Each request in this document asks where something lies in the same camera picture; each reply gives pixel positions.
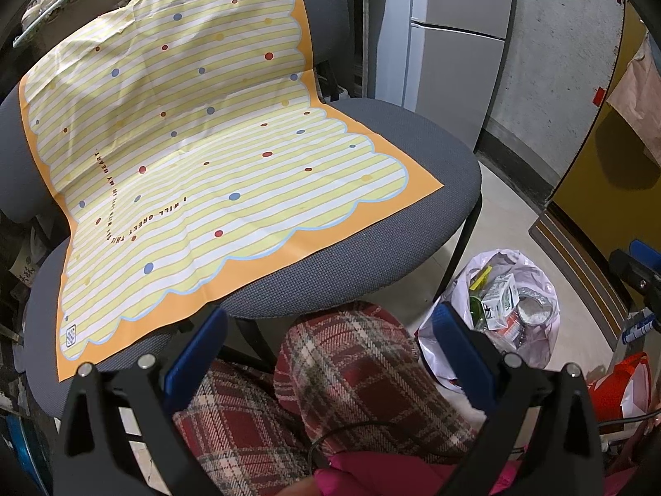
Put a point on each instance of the grey fabric office chair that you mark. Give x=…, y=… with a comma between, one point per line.
x=413, y=175

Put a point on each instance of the white green milk carton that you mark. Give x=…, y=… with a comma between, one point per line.
x=500, y=302

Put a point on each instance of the white plastic bag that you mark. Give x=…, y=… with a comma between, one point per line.
x=439, y=341

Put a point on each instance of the brown paper bag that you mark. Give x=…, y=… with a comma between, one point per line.
x=638, y=98

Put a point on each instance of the red shopping bag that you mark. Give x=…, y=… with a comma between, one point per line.
x=619, y=387

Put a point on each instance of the brown striped doormat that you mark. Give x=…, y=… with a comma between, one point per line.
x=573, y=268

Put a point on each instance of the yellow brown door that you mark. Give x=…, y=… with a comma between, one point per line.
x=594, y=191

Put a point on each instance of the pink garment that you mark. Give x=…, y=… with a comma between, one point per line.
x=403, y=475

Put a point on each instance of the metal shelf rack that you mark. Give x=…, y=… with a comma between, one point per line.
x=51, y=15

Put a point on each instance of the yellow striped dotted mat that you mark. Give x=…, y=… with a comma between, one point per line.
x=206, y=165

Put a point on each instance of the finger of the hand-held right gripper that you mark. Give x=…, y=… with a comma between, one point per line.
x=638, y=274

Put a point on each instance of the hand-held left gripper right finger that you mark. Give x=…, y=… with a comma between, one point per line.
x=459, y=351

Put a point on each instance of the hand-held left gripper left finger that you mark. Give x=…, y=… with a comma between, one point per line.
x=196, y=356

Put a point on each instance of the white grey refrigerator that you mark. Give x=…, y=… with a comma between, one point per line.
x=454, y=51

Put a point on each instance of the red plaid trousers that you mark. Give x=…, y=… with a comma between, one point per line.
x=351, y=361

